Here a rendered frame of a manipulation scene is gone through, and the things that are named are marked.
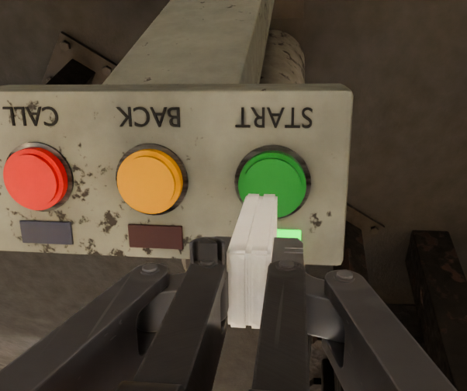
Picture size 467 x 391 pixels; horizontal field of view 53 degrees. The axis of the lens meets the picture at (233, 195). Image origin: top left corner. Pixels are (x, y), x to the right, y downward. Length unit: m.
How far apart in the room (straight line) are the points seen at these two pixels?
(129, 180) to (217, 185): 0.05
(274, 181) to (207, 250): 0.12
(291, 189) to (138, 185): 0.09
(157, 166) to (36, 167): 0.08
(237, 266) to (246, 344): 1.29
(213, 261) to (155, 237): 0.15
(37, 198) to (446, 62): 0.76
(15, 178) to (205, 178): 0.12
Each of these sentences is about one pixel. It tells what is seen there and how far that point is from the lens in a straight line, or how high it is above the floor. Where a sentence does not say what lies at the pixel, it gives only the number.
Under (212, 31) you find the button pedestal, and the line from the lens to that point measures 0.43.
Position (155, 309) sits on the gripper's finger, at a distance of 0.16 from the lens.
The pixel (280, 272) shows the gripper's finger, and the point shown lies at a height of 0.73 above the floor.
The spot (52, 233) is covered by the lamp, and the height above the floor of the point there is 0.61.
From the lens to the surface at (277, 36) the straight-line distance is 0.84.
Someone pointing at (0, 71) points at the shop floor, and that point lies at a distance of 1.07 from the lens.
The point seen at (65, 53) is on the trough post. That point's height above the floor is 0.01.
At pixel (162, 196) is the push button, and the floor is 0.61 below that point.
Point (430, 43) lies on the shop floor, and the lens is 0.91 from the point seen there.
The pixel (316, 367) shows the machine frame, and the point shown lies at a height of 0.07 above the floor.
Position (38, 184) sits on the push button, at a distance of 0.32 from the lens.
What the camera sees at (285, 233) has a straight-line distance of 0.29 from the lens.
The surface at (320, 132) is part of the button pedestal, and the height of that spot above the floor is 0.59.
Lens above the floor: 0.83
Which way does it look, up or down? 52 degrees down
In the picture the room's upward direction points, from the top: 169 degrees counter-clockwise
